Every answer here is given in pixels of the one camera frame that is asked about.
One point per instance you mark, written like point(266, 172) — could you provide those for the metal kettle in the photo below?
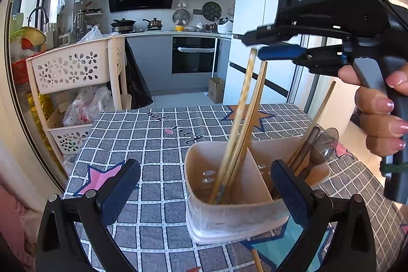
point(80, 25)

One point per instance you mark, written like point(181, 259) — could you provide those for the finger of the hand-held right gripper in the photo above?
point(258, 36)
point(280, 52)

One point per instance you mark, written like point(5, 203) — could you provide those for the grey kitchen counter cabinet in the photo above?
point(153, 61)

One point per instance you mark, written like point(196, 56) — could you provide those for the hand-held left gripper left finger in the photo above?
point(119, 192)

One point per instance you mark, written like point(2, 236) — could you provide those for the round black hanging pan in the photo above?
point(212, 10)

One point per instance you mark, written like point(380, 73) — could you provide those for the yellow bowl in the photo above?
point(179, 28)

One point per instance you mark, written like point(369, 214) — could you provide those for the small metal pot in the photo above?
point(210, 27)

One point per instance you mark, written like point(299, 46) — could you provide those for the wooden chopstick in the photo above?
point(241, 93)
point(253, 100)
point(321, 104)
point(257, 261)

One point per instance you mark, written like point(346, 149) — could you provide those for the grey checkered tablecloth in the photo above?
point(143, 147)

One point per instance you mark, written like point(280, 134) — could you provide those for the white rice cooker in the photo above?
point(225, 26)

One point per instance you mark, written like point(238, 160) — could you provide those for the metal kitchen faucet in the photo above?
point(37, 8)

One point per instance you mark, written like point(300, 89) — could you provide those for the person's right hand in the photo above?
point(373, 103)

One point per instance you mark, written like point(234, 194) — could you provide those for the small wall spice shelf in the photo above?
point(94, 11)

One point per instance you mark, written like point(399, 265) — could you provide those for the white plastic bag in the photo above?
point(91, 34)

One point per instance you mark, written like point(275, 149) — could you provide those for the white plastic trolley rack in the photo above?
point(63, 66)

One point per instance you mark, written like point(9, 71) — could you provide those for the cardboard box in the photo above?
point(216, 90)

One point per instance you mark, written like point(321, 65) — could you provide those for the white plastic utensil holder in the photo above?
point(223, 217)

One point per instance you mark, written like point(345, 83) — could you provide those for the red plastic basket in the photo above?
point(19, 71)

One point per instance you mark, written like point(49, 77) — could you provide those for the metal pot with lid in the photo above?
point(154, 23)

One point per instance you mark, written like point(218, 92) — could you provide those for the black built-in oven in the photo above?
point(194, 60)

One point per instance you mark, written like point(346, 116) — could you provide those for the black wok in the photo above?
point(122, 24)

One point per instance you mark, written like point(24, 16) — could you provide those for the gold foil wrap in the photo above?
point(41, 106)

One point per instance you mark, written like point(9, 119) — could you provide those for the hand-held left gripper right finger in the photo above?
point(291, 195)

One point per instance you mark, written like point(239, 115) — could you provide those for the clear plastic bag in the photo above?
point(86, 106)

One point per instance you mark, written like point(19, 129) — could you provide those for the black trash bag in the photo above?
point(137, 80)

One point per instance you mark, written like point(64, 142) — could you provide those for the round grey pot lid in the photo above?
point(181, 17)

